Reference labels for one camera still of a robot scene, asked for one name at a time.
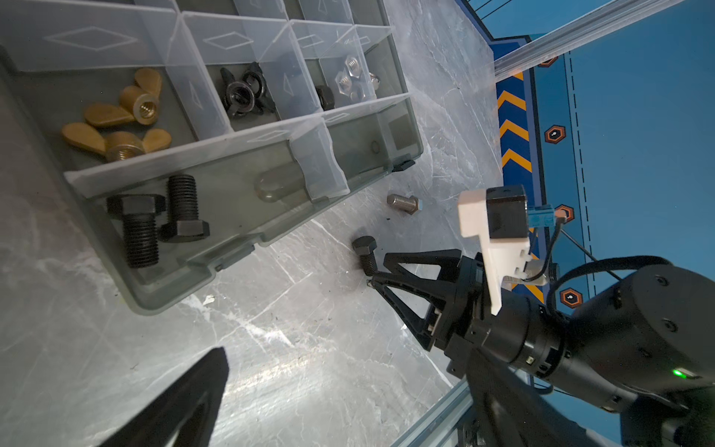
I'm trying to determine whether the black hex bolt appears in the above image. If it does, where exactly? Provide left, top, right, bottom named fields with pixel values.
left=352, top=236, right=378, bottom=277
left=159, top=173, right=210, bottom=243
left=106, top=194, right=167, bottom=269

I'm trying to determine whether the silver hex bolt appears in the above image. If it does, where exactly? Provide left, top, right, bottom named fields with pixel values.
left=387, top=194, right=424, bottom=215

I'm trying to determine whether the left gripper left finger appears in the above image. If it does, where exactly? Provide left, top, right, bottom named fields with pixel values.
left=102, top=348, right=229, bottom=446

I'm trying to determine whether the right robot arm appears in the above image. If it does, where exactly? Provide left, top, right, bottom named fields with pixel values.
left=365, top=250, right=714, bottom=446

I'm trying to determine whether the grey plastic organizer box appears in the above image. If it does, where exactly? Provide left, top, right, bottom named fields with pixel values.
left=1, top=1, right=423, bottom=315

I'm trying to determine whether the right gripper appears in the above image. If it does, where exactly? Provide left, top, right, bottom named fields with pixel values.
left=370, top=249, right=559, bottom=377

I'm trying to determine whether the right aluminium corner post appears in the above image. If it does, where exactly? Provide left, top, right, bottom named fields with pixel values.
left=493, top=0, right=683, bottom=83

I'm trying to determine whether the brass wing nut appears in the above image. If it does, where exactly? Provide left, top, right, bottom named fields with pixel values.
left=61, top=123, right=172, bottom=162
left=84, top=68, right=163, bottom=129

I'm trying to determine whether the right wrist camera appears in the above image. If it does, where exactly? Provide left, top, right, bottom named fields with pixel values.
left=456, top=183, right=565, bottom=317

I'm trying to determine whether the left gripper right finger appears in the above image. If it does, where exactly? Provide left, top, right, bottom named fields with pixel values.
left=465, top=348, right=592, bottom=446

